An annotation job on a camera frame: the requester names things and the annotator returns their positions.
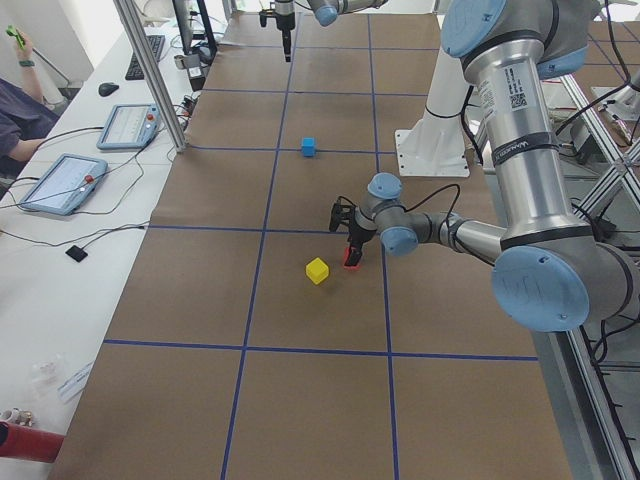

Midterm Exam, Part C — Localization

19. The blue teach pendant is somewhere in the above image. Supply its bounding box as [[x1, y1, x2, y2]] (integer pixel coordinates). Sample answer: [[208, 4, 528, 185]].
[[96, 104, 160, 151], [18, 154, 108, 216]]

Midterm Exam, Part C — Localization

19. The aluminium frame post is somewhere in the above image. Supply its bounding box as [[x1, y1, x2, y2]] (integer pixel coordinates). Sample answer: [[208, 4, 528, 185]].
[[114, 0, 187, 153]]

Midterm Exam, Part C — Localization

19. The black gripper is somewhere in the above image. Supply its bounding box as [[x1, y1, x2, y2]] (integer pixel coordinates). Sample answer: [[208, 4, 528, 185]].
[[343, 216, 377, 267], [276, 14, 295, 62]]

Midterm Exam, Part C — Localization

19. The black camera cable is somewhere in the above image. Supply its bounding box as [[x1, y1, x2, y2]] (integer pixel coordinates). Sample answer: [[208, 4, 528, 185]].
[[399, 183, 462, 221]]

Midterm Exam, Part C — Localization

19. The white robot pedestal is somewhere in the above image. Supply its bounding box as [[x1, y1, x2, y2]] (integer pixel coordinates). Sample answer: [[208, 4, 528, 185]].
[[395, 50, 473, 178]]

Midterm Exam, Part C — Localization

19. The near blue teach pendant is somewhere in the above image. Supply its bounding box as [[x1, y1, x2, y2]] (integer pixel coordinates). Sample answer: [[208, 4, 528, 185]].
[[18, 154, 108, 216]]

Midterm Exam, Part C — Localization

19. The small black square pad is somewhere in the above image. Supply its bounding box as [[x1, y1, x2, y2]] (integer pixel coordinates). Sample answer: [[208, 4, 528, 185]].
[[65, 245, 88, 263]]

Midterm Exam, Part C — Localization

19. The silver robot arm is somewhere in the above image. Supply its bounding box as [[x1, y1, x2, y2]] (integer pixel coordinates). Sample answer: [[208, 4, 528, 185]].
[[345, 1, 639, 332], [259, 0, 386, 63]]

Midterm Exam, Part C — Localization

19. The red fire extinguisher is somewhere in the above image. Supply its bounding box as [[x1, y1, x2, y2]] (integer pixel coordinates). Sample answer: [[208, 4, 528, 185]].
[[1, 421, 65, 463]]

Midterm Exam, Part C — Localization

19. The black keyboard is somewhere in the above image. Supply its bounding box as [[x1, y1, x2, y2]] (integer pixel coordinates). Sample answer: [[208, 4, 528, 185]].
[[124, 34, 166, 82]]

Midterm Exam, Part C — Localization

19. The far blue teach pendant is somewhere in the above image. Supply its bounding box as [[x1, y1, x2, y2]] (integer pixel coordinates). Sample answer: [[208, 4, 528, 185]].
[[96, 104, 160, 151]]

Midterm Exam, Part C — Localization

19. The black computer mouse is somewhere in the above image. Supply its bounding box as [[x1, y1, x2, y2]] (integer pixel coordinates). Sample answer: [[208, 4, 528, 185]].
[[98, 82, 120, 98]]

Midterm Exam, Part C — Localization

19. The red cube block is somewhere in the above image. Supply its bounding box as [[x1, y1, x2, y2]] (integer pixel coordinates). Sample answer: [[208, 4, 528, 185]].
[[342, 246, 362, 271]]

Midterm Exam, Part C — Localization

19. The seated person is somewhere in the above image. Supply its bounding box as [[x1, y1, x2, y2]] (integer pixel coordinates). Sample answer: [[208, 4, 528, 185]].
[[1, 30, 59, 180]]

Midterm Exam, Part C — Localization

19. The black computer monitor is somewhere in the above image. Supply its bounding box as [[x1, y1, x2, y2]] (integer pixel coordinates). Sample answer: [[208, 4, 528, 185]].
[[172, 0, 217, 65]]

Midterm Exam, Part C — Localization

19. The blue cube block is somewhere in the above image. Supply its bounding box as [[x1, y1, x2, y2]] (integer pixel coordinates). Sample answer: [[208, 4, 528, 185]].
[[301, 137, 317, 158]]

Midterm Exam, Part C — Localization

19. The yellow cube block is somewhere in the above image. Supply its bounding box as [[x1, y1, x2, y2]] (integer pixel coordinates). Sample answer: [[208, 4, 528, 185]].
[[305, 257, 330, 285]]

